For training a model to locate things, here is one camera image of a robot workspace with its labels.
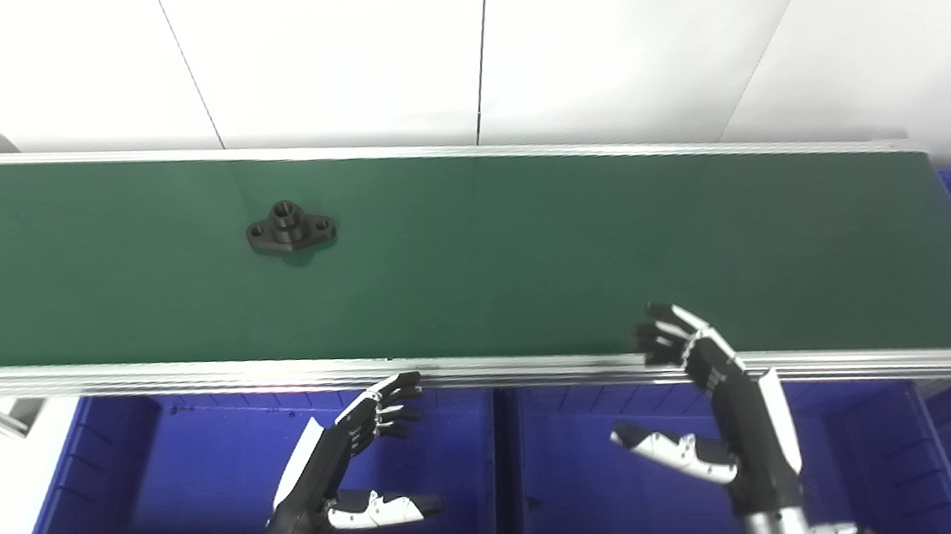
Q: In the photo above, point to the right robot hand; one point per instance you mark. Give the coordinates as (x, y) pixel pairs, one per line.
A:
(753, 440)

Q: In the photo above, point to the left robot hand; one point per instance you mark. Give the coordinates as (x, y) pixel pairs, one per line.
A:
(313, 479)

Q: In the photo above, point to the black flanged machine part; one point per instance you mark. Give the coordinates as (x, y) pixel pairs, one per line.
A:
(287, 233)

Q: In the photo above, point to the green conveyor belt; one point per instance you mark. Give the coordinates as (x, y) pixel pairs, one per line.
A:
(527, 262)
(536, 373)

